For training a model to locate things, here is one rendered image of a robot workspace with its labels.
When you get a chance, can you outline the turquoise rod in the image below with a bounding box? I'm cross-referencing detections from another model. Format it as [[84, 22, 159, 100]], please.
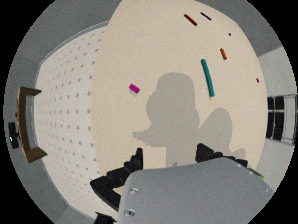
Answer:
[[200, 59, 215, 97]]

